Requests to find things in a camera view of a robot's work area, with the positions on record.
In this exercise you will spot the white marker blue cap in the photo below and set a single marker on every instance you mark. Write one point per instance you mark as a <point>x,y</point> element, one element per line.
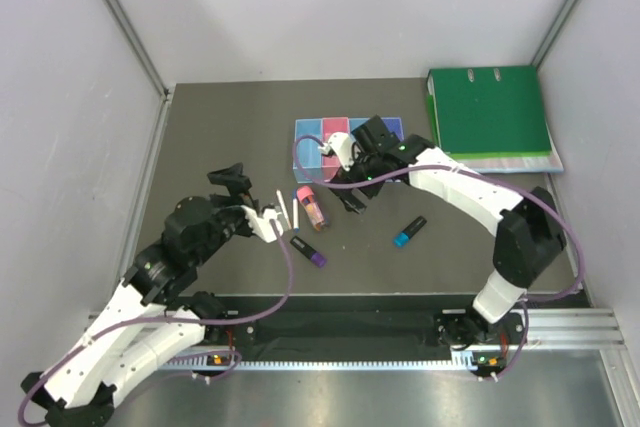
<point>295,212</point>

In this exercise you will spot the pink plastic bin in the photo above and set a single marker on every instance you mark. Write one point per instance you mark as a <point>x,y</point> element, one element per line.
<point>331,125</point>

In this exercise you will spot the purple cap black highlighter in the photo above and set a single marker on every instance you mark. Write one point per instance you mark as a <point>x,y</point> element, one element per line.
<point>308,251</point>

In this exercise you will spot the green ring binder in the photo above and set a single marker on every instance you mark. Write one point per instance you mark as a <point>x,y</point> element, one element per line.
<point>514,84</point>

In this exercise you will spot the white marker orange cap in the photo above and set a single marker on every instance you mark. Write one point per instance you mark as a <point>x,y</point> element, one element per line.
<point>284,209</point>

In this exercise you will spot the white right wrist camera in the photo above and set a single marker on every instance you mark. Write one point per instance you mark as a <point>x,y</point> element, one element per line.
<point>342,146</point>

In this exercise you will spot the aluminium front rail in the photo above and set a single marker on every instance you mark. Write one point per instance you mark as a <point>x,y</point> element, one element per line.
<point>556,328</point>

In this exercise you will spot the purple-blue plastic bin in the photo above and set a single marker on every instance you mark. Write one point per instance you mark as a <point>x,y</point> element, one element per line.
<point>394,125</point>

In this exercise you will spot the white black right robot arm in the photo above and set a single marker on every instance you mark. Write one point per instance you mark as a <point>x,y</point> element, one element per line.
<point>527,234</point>

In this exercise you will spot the white slotted cable duct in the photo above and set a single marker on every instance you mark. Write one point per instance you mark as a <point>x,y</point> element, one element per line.
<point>458,361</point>

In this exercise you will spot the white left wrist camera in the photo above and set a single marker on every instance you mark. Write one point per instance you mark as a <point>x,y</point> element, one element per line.
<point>268,224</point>

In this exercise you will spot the blue cap black highlighter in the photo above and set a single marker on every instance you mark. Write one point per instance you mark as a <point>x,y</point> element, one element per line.
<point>402,238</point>

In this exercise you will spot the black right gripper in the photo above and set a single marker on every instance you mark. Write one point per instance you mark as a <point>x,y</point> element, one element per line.
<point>351,204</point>

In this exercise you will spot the pink lid pen jar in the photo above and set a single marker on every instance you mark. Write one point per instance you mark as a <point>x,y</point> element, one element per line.
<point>309,201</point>

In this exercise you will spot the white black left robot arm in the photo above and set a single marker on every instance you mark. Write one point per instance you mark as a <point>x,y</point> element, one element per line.
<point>134,335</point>

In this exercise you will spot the sky blue plastic bin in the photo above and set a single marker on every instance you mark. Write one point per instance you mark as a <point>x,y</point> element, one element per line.
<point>309,156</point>

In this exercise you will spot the light blue plastic bin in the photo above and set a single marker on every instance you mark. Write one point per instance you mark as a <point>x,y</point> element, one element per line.
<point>354,123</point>

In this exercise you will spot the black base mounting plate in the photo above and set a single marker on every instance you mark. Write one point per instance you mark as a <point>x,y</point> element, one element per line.
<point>373,328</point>

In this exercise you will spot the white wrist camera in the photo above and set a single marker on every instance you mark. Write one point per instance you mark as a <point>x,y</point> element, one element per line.
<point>342,146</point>
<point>268,224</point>

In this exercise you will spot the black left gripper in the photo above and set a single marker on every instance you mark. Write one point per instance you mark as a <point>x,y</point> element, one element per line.
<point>232,177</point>

